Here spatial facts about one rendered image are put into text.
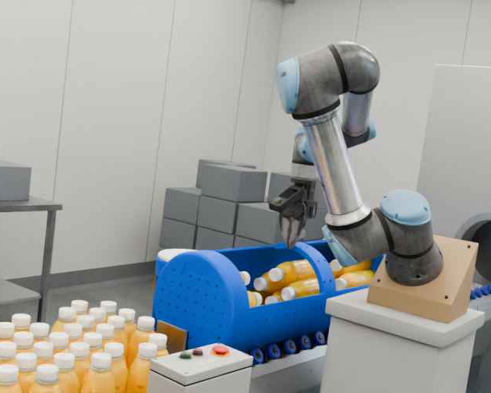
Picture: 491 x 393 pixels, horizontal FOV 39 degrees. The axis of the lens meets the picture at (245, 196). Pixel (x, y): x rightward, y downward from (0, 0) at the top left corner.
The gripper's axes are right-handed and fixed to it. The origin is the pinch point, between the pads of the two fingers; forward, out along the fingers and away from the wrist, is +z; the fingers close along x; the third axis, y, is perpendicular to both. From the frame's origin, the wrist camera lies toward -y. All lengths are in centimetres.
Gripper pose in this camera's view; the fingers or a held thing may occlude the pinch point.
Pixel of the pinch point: (288, 244)
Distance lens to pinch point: 207.2
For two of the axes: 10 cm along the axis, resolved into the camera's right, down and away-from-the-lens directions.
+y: 6.4, 0.1, 7.7
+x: -7.6, -1.7, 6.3
